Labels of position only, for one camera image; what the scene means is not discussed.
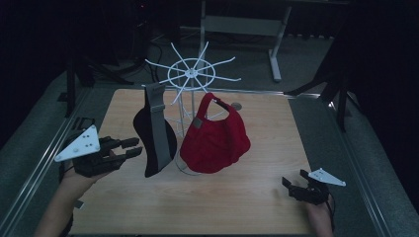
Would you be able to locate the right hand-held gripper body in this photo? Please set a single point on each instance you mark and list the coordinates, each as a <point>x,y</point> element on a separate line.
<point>313,191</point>

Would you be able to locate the grey metal desk frame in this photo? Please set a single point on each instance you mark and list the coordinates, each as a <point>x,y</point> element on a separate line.
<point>243,25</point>

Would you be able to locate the aluminium floor rail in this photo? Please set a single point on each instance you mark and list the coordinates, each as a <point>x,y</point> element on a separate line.
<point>359,171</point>
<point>39,164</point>

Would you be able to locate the person's right hand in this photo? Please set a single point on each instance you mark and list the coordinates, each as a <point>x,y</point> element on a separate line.
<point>319,219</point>

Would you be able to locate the grey sun visor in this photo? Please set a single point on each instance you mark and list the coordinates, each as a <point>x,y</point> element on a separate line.
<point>158,138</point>

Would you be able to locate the red baseball cap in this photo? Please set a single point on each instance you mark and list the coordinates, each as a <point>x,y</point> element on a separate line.
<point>214,144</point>

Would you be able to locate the person's left hand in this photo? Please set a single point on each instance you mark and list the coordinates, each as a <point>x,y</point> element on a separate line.
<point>79,182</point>

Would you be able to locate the black tripod stand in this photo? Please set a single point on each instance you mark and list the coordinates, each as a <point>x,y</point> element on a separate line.
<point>342,98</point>
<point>70,92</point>

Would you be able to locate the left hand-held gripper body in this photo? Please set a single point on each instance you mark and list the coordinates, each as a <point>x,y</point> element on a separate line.
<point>82,144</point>

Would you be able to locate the black floor bracket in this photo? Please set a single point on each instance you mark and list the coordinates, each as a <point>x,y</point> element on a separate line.
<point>80,121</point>

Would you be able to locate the grey round table grommet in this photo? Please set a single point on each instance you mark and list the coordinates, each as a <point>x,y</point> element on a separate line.
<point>237,107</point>

